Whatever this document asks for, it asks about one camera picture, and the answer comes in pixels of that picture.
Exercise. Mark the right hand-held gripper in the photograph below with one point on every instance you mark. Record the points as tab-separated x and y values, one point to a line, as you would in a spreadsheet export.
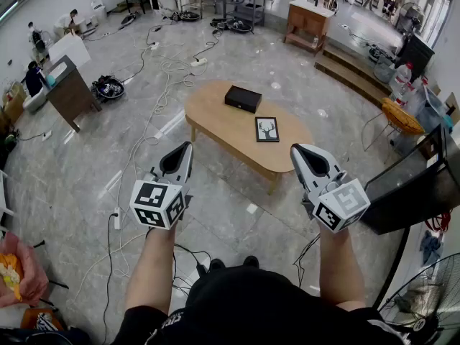
341	203

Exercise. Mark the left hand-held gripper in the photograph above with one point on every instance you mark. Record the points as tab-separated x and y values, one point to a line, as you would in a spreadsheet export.
158	203

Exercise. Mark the framed deer picture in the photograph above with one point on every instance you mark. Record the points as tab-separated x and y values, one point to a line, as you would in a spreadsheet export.
267	129

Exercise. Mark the person's left forearm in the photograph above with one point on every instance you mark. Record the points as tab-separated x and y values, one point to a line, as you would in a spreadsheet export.
152	268

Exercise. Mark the person's right forearm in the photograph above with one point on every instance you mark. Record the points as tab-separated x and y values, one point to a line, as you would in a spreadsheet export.
339	268

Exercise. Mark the wooden coffee table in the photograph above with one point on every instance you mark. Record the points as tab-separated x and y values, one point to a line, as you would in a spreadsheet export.
223	128

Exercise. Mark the white power strip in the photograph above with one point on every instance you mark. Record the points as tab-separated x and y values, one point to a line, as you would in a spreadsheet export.
154	45
198	62
116	218
47	135

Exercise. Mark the black rectangular box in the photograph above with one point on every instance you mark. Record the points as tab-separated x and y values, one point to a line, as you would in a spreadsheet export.
242	98

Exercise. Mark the wooden step platform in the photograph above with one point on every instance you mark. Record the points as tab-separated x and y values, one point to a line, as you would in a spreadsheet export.
352	74

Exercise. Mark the orange woven metal chair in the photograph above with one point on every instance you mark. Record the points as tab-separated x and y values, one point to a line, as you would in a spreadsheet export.
400	117

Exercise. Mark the person's black shoe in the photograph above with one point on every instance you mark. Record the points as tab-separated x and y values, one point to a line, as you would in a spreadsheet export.
216	264
251	261

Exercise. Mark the clear red label bottle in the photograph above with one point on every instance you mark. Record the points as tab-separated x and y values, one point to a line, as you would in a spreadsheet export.
405	97

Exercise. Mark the clear plastic basin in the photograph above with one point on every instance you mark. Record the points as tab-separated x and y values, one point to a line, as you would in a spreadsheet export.
384	71

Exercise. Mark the large clear water jug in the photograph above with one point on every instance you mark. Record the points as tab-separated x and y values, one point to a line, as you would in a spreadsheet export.
401	79

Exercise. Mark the dark wooden vanity cabinet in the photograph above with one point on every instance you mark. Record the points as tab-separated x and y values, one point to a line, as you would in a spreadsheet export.
70	92

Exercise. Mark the clear blue plastic bag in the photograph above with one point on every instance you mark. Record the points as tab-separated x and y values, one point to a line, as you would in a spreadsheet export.
429	110

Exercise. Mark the blue cloth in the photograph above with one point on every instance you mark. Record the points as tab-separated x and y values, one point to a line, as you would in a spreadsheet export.
430	248

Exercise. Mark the wooden sideboard white top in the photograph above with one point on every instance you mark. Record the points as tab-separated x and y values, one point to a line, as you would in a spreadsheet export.
309	20

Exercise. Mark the black bin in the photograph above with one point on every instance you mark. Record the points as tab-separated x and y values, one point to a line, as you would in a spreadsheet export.
417	56

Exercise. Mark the person's black clothing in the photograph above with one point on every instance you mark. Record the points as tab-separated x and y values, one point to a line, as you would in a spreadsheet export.
251	307

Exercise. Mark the cardboard box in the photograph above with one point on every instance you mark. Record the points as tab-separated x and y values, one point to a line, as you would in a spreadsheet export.
14	102

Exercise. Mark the white shelf rack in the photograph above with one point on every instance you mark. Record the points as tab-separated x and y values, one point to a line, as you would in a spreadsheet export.
3	200

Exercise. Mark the grey standing fan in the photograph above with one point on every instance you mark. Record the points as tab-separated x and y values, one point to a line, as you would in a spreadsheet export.
411	16

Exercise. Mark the black floor fan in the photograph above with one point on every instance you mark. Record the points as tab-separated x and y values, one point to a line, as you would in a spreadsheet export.
431	300

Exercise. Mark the orange box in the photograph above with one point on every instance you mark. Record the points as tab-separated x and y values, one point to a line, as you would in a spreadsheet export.
39	318

